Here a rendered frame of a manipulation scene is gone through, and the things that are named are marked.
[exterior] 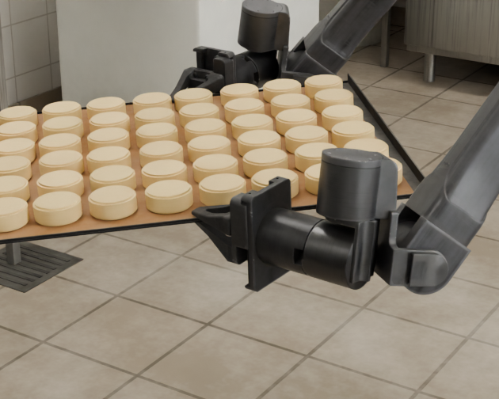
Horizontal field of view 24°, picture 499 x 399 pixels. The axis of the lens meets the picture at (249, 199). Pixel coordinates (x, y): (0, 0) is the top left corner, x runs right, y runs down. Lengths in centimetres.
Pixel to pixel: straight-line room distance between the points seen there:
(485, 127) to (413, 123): 344
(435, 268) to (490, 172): 11
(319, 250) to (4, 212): 33
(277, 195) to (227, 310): 197
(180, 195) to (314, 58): 50
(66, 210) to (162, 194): 10
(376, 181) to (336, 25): 59
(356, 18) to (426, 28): 328
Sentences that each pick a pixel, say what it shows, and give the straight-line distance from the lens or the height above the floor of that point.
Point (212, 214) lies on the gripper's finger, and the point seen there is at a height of 100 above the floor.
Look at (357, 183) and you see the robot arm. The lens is 105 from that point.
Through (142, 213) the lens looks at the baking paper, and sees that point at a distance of 121.
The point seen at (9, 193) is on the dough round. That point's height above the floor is 100.
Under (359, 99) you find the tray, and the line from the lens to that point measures 151.
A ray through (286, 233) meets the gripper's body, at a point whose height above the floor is 101.
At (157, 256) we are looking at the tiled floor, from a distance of 340.
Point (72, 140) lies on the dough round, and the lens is 138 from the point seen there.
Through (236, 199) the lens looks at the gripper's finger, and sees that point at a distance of 111.
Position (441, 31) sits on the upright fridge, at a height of 26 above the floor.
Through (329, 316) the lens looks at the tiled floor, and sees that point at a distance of 307.
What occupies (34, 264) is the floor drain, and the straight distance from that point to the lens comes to 339.
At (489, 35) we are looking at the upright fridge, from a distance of 480.
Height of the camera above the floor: 147
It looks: 23 degrees down
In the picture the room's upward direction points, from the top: straight up
